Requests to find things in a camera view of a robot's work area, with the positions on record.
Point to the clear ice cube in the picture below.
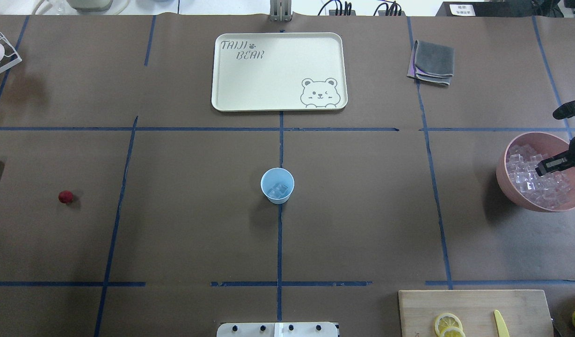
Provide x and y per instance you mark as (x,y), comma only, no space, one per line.
(274,193)
(282,188)

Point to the red strawberry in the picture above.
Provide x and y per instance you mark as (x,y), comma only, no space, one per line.
(66,197)

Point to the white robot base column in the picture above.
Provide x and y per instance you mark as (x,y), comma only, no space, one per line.
(278,329)

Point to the pink bowl of ice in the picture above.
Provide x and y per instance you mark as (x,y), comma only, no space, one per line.
(518,179)

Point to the light blue plastic cup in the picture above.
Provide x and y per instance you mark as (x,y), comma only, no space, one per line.
(272,177)

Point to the wooden cutting board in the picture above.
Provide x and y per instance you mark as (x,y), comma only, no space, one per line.
(525,312)

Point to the grey folded cloth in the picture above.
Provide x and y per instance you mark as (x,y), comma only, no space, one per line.
(432,63)

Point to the yellow plastic knife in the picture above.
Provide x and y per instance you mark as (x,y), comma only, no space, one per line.
(500,324)

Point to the lemon slices row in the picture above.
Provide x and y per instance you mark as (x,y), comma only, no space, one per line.
(447,324)

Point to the cream bear serving tray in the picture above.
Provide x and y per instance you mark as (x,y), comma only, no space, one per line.
(285,71)

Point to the aluminium frame post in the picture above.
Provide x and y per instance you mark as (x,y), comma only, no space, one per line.
(280,10)

